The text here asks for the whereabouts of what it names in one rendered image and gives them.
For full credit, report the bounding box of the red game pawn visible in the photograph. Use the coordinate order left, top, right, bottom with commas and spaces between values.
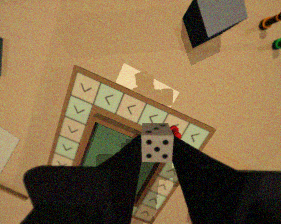
170, 126, 181, 139

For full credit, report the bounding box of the brown thin stick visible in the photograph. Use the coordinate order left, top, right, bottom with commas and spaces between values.
0, 184, 28, 202

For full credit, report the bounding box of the grey die with black pips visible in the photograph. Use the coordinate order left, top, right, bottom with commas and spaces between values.
141, 123, 174, 163

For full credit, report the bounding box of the orange pawn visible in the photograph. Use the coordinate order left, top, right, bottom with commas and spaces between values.
258, 13, 281, 30

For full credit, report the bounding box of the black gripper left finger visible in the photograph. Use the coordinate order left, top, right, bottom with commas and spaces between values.
23, 135, 142, 224

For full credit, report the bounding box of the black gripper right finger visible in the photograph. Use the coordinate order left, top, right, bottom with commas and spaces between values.
172, 136, 281, 224

